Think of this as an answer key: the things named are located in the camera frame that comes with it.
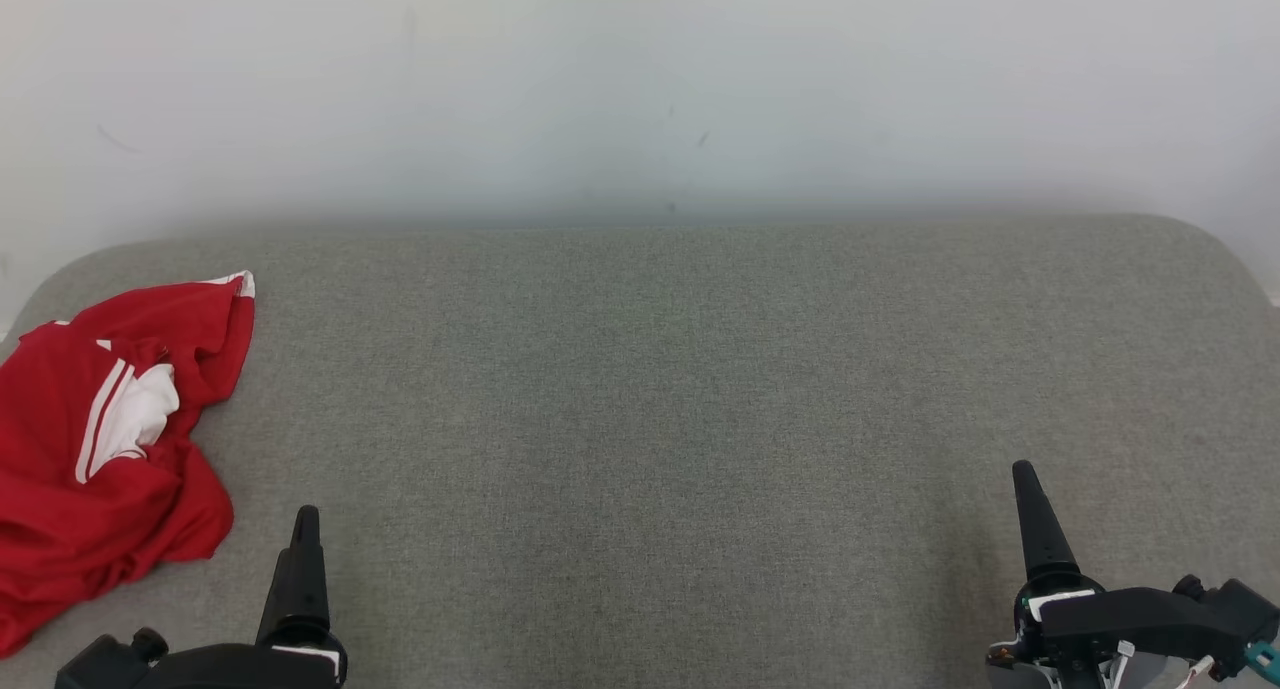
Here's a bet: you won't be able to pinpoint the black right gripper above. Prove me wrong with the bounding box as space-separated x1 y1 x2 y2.
985 459 1217 689

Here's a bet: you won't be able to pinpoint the red basketball shorts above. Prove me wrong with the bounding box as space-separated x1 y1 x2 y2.
55 271 257 435

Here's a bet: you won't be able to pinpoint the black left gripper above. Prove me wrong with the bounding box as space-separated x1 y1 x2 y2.
150 506 349 689

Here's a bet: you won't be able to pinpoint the red white basketball jersey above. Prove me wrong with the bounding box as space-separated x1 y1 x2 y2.
0 321 236 660

